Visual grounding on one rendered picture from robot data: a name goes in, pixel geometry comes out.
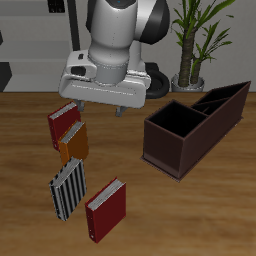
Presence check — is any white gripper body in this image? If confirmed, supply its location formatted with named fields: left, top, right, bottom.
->
left=58, top=69, right=152, bottom=110

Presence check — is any small black wall panel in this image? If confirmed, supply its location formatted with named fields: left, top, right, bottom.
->
left=47, top=0, right=66, bottom=14

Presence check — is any black block at wall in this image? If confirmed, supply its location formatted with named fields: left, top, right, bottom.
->
left=0, top=61, right=13, bottom=93

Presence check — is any dark brown desk caddy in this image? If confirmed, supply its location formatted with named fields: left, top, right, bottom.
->
left=141, top=80, right=252, bottom=183

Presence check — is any green pot plant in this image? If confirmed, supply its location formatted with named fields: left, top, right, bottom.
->
left=170, top=0, right=236, bottom=94

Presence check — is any red book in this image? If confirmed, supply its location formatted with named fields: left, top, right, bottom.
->
left=84, top=177, right=128, bottom=245
left=46, top=101, right=82, bottom=152

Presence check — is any black vertical wall bar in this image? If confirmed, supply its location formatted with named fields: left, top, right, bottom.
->
left=66, top=0, right=81, bottom=52

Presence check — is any orange book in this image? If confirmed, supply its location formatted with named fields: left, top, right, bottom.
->
left=57, top=120, right=90, bottom=166

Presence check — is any black white striped book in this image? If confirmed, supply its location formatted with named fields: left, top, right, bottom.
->
left=48, top=156, right=88, bottom=222

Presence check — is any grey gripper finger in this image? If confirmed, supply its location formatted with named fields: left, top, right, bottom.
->
left=73, top=99, right=86, bottom=113
left=115, top=105, right=130, bottom=118

